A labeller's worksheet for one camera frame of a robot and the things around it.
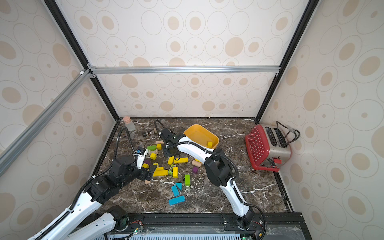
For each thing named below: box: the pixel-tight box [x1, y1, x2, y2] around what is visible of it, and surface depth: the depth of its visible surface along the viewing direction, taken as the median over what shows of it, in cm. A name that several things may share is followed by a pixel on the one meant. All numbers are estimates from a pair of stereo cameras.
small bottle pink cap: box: [123, 116, 136, 131], surface depth 108 cm
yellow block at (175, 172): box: [172, 166, 179, 178], surface depth 91 cm
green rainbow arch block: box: [168, 164, 176, 176], surface depth 91 cm
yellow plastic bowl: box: [183, 124, 220, 150], surface depth 108 cm
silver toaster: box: [259, 123, 291, 169], surface depth 87 cm
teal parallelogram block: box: [171, 185, 180, 197], surface depth 85 cm
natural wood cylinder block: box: [191, 160, 202, 168], surface depth 96 cm
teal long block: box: [168, 195, 186, 206], surface depth 83 cm
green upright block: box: [184, 174, 191, 186], surface depth 88 cm
